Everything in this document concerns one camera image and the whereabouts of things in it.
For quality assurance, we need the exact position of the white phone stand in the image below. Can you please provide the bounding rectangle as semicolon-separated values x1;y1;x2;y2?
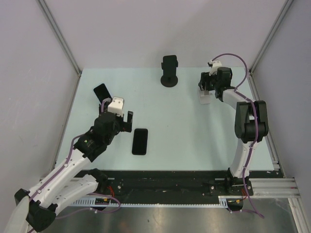
197;88;211;105

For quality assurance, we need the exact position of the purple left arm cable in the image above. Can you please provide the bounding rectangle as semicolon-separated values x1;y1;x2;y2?
29;99;122;229

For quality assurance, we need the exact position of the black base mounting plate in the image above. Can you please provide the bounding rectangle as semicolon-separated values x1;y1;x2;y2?
97;170;253;200

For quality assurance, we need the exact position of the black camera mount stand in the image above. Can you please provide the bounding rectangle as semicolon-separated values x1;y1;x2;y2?
160;55;178;87

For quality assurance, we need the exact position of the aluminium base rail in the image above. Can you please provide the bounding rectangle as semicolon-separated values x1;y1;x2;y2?
35;177;299;199

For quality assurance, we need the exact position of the left aluminium frame post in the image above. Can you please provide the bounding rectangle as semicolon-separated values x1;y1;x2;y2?
36;0;82;77

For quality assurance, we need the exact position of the black phone light blue case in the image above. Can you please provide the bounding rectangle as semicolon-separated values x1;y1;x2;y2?
93;83;112;103

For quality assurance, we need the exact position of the white slotted cable duct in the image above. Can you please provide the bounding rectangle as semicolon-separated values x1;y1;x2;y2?
70;195;243;208

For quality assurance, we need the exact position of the right aluminium frame post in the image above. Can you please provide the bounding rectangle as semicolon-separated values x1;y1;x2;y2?
249;0;294;73

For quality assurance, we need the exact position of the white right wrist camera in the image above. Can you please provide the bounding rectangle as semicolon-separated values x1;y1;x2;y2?
208;60;222;76

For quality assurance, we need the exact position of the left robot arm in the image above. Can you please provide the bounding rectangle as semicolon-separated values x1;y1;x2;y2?
5;97;133;233

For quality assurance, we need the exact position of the aluminium frame post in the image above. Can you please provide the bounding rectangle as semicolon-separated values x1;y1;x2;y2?
249;0;294;73
36;0;82;77

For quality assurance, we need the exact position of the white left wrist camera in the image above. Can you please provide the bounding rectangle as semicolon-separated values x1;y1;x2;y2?
107;97;124;117

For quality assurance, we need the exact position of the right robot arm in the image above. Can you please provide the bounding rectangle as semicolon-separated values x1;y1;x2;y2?
198;67;269;196

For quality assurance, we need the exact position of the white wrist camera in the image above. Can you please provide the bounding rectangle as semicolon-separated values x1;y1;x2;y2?
107;97;124;117
208;60;222;76

